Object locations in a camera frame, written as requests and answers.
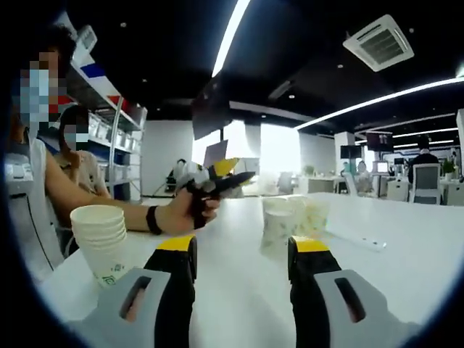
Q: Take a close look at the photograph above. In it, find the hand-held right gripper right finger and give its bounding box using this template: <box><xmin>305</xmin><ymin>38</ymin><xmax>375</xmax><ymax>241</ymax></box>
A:
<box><xmin>288</xmin><ymin>235</ymin><xmax>421</xmax><ymax>348</ymax></box>

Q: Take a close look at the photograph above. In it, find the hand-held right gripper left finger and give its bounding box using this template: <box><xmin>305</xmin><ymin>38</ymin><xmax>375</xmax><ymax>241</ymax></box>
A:
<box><xmin>68</xmin><ymin>233</ymin><xmax>199</xmax><ymax>348</ymax></box>

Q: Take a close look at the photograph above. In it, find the cluster of paper cups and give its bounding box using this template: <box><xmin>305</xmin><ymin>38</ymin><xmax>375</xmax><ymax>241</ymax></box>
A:
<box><xmin>260</xmin><ymin>194</ymin><xmax>331</xmax><ymax>257</ymax></box>

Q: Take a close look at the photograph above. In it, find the stack of nested paper cups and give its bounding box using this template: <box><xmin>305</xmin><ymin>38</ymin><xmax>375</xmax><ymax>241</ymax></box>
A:
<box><xmin>70</xmin><ymin>204</ymin><xmax>128</xmax><ymax>289</ymax></box>

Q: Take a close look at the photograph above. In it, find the person's left hand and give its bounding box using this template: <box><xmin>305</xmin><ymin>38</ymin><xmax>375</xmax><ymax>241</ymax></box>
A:
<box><xmin>160</xmin><ymin>187</ymin><xmax>223</xmax><ymax>236</ymax></box>

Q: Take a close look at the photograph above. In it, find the reddish desk monitor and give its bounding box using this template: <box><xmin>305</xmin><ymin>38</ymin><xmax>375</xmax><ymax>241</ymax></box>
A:
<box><xmin>202</xmin><ymin>138</ymin><xmax>230</xmax><ymax>167</ymax></box>

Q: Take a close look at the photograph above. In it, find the large hanging black monitor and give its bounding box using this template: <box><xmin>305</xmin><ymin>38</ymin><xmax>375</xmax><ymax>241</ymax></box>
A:
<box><xmin>191</xmin><ymin>77</ymin><xmax>233</xmax><ymax>141</ymax></box>

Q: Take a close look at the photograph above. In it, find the black wristband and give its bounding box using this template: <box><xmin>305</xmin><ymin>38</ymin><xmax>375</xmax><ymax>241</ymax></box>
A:
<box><xmin>146</xmin><ymin>204</ymin><xmax>164</xmax><ymax>236</ymax></box>

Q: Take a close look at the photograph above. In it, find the white table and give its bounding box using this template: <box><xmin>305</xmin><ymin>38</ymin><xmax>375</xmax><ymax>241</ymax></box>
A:
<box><xmin>36</xmin><ymin>191</ymin><xmax>464</xmax><ymax>348</ymax></box>

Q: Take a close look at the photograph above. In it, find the metal storage shelving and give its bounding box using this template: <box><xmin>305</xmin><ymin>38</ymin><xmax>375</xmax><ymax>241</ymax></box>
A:
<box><xmin>67</xmin><ymin>53</ymin><xmax>149</xmax><ymax>204</ymax></box>

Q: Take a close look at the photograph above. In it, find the white square pillar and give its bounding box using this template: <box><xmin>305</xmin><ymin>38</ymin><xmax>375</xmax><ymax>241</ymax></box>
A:
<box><xmin>333</xmin><ymin>130</ymin><xmax>365</xmax><ymax>175</ymax></box>

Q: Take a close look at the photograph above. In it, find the long curved ceiling light strip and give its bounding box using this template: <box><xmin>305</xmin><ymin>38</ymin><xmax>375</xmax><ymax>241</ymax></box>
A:
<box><xmin>210</xmin><ymin>0</ymin><xmax>252</xmax><ymax>78</ymax></box>

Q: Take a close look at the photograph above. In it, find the hanging dark display screen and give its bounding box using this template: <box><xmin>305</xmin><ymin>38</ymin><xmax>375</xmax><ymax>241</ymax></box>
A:
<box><xmin>365</xmin><ymin>130</ymin><xmax>394</xmax><ymax>150</ymax></box>

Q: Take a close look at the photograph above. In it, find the grey mesh office chair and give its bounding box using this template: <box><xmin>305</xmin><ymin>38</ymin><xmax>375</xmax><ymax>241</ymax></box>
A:
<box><xmin>412</xmin><ymin>163</ymin><xmax>443</xmax><ymax>205</ymax></box>

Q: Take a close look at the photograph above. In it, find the grey worn chest device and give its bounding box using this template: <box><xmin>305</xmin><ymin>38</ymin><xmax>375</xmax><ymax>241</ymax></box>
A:
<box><xmin>3</xmin><ymin>151</ymin><xmax>36</xmax><ymax>199</ymax></box>

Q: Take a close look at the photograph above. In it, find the person's head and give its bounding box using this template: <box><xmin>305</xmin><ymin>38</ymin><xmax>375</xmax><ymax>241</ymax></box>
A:
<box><xmin>9</xmin><ymin>24</ymin><xmax>78</xmax><ymax>126</ymax></box>

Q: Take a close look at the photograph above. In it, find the ceiling air conditioner unit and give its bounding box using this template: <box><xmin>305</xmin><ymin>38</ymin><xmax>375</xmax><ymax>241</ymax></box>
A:
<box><xmin>341</xmin><ymin>13</ymin><xmax>415</xmax><ymax>73</ymax></box>

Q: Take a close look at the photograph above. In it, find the potted green plant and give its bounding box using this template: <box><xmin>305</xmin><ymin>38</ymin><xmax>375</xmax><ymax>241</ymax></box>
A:
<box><xmin>442</xmin><ymin>158</ymin><xmax>457</xmax><ymax>181</ymax></box>

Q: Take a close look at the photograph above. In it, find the white wall unit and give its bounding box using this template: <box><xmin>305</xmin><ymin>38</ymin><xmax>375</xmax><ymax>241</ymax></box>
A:
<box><xmin>75</xmin><ymin>23</ymin><xmax>99</xmax><ymax>52</ymax></box>

